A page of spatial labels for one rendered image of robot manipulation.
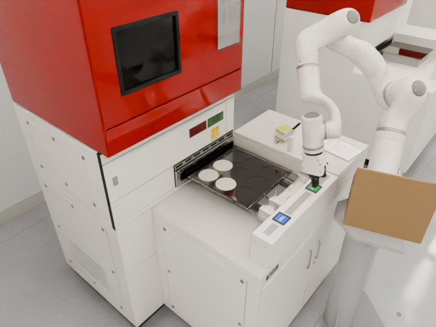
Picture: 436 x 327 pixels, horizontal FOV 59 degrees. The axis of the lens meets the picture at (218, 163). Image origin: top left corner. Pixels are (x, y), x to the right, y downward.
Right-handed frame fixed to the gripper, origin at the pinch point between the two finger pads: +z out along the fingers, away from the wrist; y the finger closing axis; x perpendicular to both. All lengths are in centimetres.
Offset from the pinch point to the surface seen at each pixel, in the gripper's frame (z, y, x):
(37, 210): 56, -216, -50
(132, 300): 53, -71, -65
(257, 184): 4.1, -26.2, -7.4
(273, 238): 3.9, 2.5, -36.9
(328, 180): 3.8, 1.5, 9.3
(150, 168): -16, -56, -43
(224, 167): -0.3, -46.9, -6.9
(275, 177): 4.8, -23.1, 2.7
